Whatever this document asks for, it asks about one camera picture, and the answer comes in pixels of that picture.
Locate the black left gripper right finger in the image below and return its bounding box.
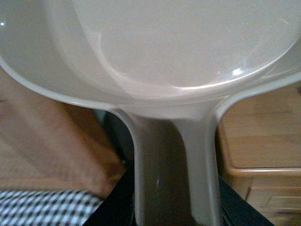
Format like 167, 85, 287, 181
218, 177, 273, 226

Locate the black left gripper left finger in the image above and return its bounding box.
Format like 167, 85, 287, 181
86, 162, 136, 226

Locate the beige plastic dustpan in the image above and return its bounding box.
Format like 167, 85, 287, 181
0, 0, 301, 226

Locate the black white checkered bed sheet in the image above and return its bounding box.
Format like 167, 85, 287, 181
0, 190, 103, 226

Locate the wooden bedside cabinet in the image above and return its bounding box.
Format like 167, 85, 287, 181
216, 83, 301, 226

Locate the wooden bed frame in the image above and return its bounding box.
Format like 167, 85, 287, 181
0, 70, 125, 198

